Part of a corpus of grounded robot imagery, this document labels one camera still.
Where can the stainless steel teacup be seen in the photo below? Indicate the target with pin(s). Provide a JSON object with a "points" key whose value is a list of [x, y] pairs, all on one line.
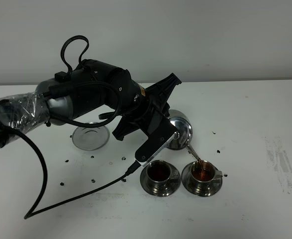
{"points": [[160, 171], [204, 172]]}

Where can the right stainless steel saucer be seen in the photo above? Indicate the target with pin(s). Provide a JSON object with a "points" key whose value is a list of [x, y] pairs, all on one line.
{"points": [[197, 188]]}

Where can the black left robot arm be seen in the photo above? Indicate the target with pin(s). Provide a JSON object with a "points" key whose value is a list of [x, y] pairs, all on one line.
{"points": [[93, 84]]}

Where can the right stainless steel teacup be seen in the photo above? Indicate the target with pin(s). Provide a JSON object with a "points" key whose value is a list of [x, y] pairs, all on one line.
{"points": [[204, 172]]}

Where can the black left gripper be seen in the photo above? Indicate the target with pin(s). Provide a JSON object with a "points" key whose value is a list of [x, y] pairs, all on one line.
{"points": [[144, 109]]}

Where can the stainless steel teapot saucer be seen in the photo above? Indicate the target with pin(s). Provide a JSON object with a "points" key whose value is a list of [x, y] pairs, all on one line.
{"points": [[89, 139]]}

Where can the left stainless steel teacup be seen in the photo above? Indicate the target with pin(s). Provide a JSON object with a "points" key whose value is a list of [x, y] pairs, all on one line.
{"points": [[160, 171]]}

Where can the left stainless steel saucer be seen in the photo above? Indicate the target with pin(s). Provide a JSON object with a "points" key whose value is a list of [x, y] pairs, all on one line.
{"points": [[157, 189]]}

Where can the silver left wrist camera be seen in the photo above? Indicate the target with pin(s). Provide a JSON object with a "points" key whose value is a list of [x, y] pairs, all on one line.
{"points": [[157, 140]]}

